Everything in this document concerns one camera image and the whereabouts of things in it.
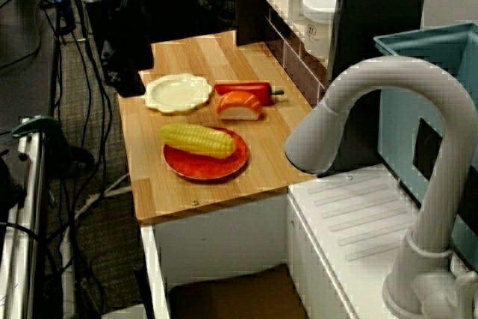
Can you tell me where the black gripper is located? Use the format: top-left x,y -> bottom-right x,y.
87,0 -> 155,98

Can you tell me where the yellow corn cob toy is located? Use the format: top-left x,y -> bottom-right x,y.
159,122 -> 236,160

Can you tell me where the salmon sushi toy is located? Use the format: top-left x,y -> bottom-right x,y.
216,90 -> 264,122

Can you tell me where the red chili pepper toy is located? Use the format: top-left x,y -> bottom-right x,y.
214,81 -> 285,106

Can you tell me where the cream scalloped plate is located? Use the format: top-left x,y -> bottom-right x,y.
144,73 -> 214,115

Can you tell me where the black box case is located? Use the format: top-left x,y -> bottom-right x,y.
82,0 -> 195,84

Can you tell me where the green clamp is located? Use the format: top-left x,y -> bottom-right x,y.
10,116 -> 74,170

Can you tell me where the red round plate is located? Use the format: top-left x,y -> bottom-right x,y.
162,127 -> 250,182

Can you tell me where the tiled backsplash shelf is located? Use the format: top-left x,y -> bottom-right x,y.
235,0 -> 333,107

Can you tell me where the white toy kitchen cabinet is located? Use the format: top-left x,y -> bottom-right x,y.
140,167 -> 478,319

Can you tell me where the black rod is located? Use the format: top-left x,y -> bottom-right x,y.
132,261 -> 156,319

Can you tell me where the grey toy faucet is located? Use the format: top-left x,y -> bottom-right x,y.
284,56 -> 478,319

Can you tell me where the blue plastic bin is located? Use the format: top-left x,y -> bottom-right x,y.
373,22 -> 478,271

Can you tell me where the black cable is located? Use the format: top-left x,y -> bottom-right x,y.
0,0 -> 43,70
44,0 -> 113,245
0,223 -> 63,297

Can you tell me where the black mount knob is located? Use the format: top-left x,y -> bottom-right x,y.
0,149 -> 27,219

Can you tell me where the metal frame rail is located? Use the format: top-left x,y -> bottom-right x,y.
0,117 -> 49,319

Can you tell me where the black upright post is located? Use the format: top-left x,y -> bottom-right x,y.
328,0 -> 430,178

